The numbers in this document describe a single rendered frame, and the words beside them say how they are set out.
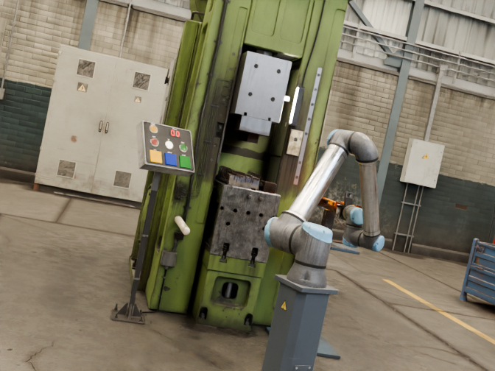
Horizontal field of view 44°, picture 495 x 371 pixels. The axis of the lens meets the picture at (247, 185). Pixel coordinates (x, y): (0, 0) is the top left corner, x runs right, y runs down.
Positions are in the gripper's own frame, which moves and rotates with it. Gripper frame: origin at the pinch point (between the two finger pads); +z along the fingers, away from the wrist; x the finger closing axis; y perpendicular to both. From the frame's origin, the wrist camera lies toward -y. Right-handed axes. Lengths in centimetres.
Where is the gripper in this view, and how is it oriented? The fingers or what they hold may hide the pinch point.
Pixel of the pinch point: (339, 205)
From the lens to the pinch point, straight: 376.8
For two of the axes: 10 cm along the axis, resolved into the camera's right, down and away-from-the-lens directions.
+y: -2.0, 9.8, 0.5
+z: -1.5, -0.8, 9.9
